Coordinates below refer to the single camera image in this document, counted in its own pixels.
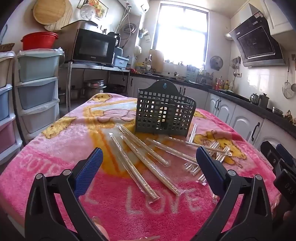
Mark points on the black microwave oven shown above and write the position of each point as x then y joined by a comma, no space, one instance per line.
92,46

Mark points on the row of condiment bottles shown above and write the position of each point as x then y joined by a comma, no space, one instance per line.
223,84

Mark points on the steel bowl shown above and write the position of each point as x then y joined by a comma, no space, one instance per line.
277,111

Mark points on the person's left hand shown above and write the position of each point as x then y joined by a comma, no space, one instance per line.
101,229

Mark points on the steel kettle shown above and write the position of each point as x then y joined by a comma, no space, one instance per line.
254,99

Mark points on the small steel pot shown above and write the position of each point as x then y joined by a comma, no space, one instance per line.
75,93

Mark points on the white upper cabinet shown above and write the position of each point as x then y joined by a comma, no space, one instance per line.
279,16

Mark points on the white lower kitchen cabinets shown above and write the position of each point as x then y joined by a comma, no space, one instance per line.
242,120

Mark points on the round woven straw mat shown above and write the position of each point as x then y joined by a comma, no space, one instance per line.
62,26

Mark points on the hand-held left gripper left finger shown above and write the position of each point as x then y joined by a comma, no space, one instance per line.
89,171

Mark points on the grey knife block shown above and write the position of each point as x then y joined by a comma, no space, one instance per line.
192,74

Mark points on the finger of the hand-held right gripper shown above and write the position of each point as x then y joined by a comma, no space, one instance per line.
286,157
269,153

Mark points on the dark kettle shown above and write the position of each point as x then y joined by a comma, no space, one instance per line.
263,101

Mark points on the white water heater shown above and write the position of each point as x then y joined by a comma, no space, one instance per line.
134,5

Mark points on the hanging steel ladles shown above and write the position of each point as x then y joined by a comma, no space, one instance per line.
293,85

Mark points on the pink printed blanket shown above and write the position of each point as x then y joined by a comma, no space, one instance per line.
115,215

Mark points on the green-top plastic drawer tower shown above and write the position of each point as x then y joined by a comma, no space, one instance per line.
37,92

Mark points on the fruit wall picture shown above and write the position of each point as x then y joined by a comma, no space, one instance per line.
101,8

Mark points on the pile of ginger roots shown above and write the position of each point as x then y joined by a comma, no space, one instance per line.
290,117

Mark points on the small white wall fan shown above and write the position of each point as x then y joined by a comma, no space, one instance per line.
89,12

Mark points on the red plastic basin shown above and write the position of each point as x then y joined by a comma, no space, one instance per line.
39,40

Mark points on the hanging kitchen utensils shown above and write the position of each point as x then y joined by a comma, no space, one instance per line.
236,66

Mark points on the wicker basket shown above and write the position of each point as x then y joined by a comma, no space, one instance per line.
7,47

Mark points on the blue dish drainer box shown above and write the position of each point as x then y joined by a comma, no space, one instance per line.
120,62

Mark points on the black range hood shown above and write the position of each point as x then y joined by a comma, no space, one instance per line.
256,41

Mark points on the stainless steel table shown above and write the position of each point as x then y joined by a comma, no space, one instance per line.
92,65

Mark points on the dark green utensil holder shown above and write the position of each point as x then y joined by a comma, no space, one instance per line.
148,109

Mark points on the black wok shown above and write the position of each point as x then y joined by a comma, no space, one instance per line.
116,88

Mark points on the pink-bottom plastic drawer tower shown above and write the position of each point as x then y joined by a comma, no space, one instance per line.
7,104

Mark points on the metal strainer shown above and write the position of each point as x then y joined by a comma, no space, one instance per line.
286,90

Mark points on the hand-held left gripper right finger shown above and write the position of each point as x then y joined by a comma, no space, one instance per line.
209,171

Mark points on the kitchen window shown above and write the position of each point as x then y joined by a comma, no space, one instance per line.
180,34

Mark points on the small grey wall fan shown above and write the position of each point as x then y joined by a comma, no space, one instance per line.
216,63

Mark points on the large steel pot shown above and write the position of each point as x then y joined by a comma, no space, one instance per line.
94,89

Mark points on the black kitchen countertop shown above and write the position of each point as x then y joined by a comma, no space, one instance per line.
263,111

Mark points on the wall-mounted soap holder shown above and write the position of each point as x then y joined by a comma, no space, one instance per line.
144,34

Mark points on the beige sack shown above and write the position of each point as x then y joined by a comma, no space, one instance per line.
156,60

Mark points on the white round container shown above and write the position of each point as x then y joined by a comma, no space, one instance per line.
137,50

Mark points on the round bamboo tray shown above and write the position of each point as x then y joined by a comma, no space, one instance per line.
49,10

